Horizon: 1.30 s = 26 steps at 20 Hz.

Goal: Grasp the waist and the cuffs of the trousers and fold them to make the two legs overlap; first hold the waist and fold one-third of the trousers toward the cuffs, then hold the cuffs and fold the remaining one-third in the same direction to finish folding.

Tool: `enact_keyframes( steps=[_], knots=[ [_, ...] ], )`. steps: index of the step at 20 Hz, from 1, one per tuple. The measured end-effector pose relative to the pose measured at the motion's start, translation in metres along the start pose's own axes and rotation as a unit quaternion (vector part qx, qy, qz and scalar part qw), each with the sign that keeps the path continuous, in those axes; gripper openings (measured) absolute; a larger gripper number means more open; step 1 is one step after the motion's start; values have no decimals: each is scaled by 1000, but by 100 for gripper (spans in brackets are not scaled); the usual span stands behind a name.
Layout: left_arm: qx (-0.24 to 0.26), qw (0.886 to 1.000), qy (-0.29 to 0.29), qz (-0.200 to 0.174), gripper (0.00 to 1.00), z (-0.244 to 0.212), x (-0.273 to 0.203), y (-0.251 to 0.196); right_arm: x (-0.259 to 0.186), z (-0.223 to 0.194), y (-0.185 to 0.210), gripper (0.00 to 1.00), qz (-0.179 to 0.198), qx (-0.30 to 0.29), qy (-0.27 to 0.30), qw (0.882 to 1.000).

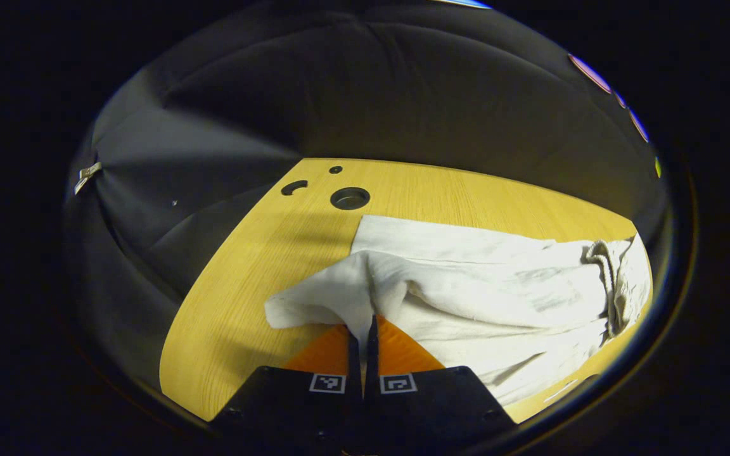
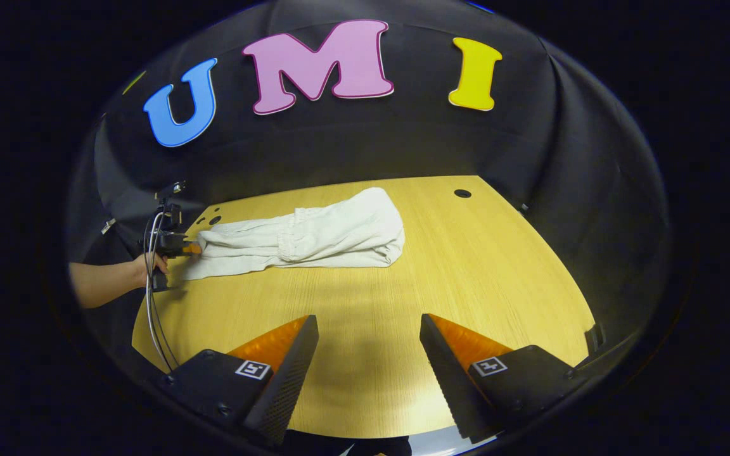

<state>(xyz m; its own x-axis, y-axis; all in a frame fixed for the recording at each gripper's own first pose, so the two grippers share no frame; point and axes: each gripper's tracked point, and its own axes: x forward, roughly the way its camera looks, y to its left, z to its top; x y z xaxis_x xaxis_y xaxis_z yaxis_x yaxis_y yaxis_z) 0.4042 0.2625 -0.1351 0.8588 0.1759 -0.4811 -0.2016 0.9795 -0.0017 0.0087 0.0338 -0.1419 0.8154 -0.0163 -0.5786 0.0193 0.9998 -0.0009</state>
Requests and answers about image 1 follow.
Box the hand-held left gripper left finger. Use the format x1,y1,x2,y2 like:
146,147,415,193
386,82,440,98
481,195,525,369
210,323,364,450

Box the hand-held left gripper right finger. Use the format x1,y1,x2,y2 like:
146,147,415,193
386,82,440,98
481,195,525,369
364,315,519,452

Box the white jeans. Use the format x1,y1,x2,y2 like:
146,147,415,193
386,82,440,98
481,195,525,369
264,214,653,407

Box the black backdrop cloth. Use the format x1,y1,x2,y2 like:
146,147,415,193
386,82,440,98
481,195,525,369
64,0,670,393

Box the white cloth clip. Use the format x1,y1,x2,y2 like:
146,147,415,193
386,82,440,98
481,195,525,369
74,162,103,195

